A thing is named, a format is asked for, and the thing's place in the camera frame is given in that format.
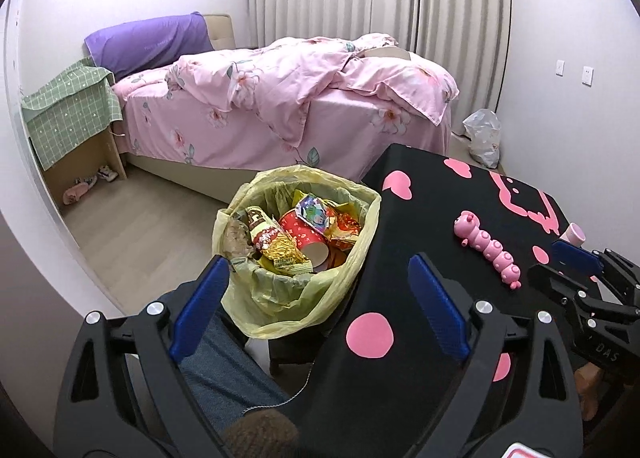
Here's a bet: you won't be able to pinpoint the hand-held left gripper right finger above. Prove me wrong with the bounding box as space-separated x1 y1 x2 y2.
395 253 586 458

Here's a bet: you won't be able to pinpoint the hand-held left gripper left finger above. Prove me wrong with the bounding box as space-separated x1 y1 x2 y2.
54 254 232 458

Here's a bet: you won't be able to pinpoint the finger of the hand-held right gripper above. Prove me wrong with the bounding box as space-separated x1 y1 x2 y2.
552 239 640 306
527 263 640 334

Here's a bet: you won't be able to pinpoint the green white snack wrapper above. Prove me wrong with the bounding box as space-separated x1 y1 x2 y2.
245 205 313 275

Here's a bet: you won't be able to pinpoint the bin with yellow plastic bag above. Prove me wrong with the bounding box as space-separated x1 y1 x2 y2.
212 164 382 340

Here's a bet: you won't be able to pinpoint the yellow snack packet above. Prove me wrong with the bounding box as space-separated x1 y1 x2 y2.
327 211 363 242

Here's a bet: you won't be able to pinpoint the red paper cup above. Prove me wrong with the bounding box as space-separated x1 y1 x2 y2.
279 208 331 271

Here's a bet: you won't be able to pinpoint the colourful cartoon snack packet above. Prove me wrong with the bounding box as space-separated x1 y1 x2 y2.
295 193 332 232

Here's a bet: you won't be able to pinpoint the person's right hand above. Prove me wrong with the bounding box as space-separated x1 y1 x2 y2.
574 365 608 416

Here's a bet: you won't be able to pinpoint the small pink cup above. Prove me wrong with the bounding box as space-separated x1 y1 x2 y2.
559 222 587 249

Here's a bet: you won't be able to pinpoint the pink caterpillar toy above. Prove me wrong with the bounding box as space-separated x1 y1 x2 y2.
454 211 523 291

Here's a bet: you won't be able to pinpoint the person's jeans leg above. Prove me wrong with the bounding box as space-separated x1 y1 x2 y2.
172 288 301 439

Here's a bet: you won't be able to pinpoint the brown plastic bag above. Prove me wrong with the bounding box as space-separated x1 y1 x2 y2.
222 218 253 259

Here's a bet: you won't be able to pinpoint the black pink-printed tablecloth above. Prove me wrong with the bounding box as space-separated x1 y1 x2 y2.
290 143 611 458

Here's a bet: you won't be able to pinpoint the white plastic bag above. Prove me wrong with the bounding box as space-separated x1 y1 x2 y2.
462 108 502 169

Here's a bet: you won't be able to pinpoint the pink slippers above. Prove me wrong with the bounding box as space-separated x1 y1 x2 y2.
62 182 98 205

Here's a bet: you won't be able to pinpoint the wooden nightstand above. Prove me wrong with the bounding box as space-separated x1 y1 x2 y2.
30 73 128 211

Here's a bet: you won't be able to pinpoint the bed with pink sheet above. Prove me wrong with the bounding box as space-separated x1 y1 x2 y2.
112 13 461 206

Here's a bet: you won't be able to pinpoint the pink floral duvet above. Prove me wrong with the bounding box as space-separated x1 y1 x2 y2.
165 32 460 149

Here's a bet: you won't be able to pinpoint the beige cloth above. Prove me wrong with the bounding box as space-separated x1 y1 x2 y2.
362 47 413 62

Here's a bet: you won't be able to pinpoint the purple pillow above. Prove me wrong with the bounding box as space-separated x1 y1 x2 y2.
83 12 215 82

